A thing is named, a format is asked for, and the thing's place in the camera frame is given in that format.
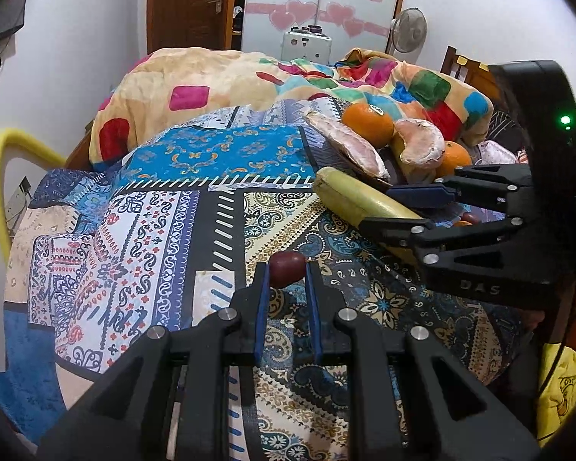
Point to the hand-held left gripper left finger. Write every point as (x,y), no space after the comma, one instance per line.
(264,307)

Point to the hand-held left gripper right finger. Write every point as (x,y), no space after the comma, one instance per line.
(313,307)

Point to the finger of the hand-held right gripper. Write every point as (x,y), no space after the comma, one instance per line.
(422,194)
(393,228)

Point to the large orange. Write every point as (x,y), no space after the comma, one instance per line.
(365,125)
(456,158)

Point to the yellow banana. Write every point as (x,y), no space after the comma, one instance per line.
(355,197)

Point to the pink floral bag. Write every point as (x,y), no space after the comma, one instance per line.
(497,153)

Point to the blue patterned bedsheet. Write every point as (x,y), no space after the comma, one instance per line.
(149,249)

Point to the standing electric fan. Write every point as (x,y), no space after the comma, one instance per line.
(408,29)

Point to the white boxy appliance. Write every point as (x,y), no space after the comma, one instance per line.
(305,48)

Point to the yellow printed cloth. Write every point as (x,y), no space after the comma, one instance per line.
(566,384)

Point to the colourful patchwork blanket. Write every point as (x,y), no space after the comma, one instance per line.
(211,81)

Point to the plain blue sheet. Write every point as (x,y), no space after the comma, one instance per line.
(19,379)

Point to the brown wooden door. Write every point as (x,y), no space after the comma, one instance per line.
(187,5)

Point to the yellow bent tube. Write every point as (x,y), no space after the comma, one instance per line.
(9,139)

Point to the grey wall socket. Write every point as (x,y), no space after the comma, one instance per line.
(19,197)

